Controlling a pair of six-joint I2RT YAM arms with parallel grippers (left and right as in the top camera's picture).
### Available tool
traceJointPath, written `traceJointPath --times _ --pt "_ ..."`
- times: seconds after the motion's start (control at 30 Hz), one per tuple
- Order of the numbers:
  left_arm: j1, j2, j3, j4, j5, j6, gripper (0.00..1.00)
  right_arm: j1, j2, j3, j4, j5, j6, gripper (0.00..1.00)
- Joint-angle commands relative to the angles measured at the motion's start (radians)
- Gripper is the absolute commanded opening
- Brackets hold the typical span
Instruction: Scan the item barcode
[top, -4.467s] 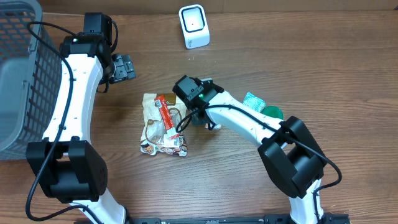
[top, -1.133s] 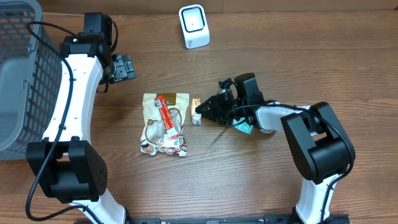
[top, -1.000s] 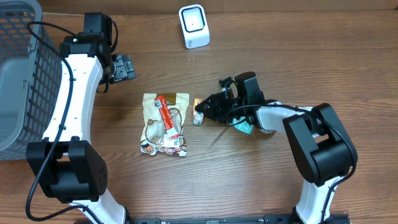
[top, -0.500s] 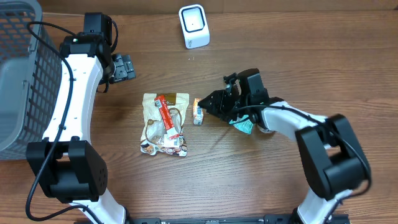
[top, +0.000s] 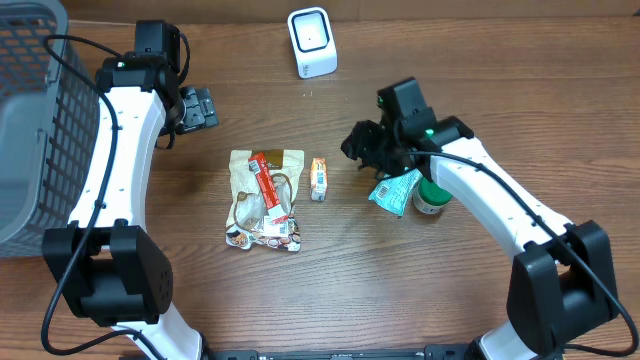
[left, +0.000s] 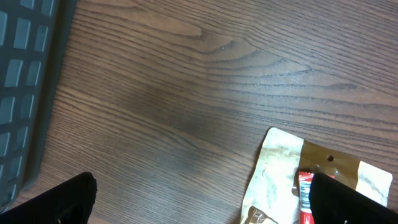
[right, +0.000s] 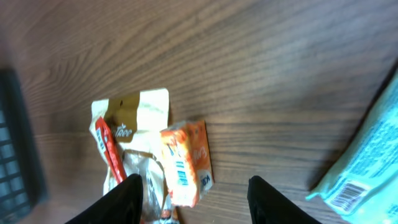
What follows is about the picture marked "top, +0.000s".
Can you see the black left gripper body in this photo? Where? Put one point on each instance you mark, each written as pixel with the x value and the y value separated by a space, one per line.
pixel 198 110

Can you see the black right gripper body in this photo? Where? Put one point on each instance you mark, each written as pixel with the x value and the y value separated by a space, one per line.
pixel 370 145

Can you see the teal snack packet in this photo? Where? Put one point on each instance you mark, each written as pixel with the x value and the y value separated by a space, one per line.
pixel 392 193

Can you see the orange small carton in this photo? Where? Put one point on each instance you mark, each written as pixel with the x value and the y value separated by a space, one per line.
pixel 318 179

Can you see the green lid jar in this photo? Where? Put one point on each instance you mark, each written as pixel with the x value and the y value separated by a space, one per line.
pixel 429 198

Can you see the beige snack bag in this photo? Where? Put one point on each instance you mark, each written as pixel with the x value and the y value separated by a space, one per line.
pixel 248 223

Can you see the red stick packet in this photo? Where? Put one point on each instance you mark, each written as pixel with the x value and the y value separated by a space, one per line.
pixel 258 165

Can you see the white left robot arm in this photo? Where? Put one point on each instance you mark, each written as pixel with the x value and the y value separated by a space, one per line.
pixel 106 266

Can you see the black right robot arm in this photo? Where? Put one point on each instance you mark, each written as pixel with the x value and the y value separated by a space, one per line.
pixel 562 282

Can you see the white barcode scanner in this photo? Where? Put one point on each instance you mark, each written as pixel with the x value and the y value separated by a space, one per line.
pixel 313 42

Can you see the grey plastic mesh basket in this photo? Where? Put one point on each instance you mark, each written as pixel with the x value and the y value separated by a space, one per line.
pixel 49 124

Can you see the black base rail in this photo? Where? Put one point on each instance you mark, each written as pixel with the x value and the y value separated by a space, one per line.
pixel 350 355

